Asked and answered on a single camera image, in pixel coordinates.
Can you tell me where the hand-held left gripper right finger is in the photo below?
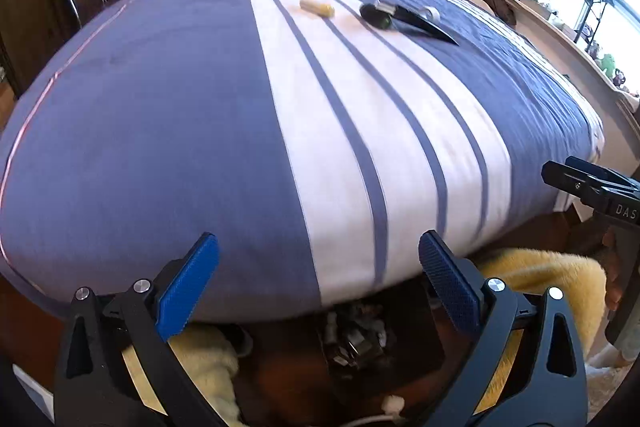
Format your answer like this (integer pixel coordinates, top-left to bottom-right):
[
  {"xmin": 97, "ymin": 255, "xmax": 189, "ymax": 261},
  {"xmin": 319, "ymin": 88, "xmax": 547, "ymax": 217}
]
[{"xmin": 418, "ymin": 229, "xmax": 588, "ymax": 427}]

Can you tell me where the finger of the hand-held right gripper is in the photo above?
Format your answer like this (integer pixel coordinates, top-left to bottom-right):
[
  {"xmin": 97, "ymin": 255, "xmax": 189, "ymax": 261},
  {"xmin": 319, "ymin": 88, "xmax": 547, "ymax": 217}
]
[
  {"xmin": 542, "ymin": 161, "xmax": 618, "ymax": 208},
  {"xmin": 565, "ymin": 156, "xmax": 640, "ymax": 194}
]

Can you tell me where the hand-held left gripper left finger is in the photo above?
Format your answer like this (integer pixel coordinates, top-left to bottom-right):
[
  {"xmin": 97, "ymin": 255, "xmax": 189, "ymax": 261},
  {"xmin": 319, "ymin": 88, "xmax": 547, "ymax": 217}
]
[{"xmin": 52, "ymin": 232, "xmax": 221, "ymax": 427}]

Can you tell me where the black tube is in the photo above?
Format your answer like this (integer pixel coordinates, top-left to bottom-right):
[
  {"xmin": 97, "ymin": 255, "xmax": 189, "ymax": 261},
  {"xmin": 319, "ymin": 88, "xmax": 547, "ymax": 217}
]
[{"xmin": 375, "ymin": 0, "xmax": 460, "ymax": 46}]

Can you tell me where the dark green bottle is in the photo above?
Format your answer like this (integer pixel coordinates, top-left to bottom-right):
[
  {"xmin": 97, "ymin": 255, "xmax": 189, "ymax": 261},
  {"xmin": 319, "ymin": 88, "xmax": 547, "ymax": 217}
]
[{"xmin": 359, "ymin": 3, "xmax": 393, "ymax": 29}]

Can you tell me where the small yellow bottle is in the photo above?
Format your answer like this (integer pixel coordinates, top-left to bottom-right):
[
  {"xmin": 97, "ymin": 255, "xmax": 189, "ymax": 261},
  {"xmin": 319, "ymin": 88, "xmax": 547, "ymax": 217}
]
[{"xmin": 299, "ymin": 0, "xmax": 335, "ymax": 18}]

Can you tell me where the person's right hand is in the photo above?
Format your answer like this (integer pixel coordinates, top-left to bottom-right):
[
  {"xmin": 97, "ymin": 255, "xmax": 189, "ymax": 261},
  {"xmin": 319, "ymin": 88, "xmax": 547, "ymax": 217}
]
[{"xmin": 601, "ymin": 229, "xmax": 625, "ymax": 314}]

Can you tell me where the yellow fluffy cloth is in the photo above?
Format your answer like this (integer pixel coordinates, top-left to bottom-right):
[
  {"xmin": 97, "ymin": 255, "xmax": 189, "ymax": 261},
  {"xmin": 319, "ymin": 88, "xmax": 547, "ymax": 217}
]
[
  {"xmin": 472, "ymin": 248, "xmax": 607, "ymax": 413},
  {"xmin": 122, "ymin": 324, "xmax": 247, "ymax": 427}
]

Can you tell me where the blue white striped bedsheet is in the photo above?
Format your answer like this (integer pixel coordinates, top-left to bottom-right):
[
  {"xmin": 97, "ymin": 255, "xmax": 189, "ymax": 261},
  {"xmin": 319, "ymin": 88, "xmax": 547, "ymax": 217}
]
[{"xmin": 0, "ymin": 0, "xmax": 606, "ymax": 323}]

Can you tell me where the white charger cable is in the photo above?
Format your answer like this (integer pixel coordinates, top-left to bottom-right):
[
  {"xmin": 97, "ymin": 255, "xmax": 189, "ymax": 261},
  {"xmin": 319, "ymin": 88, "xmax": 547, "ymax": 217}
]
[{"xmin": 345, "ymin": 396, "xmax": 407, "ymax": 427}]

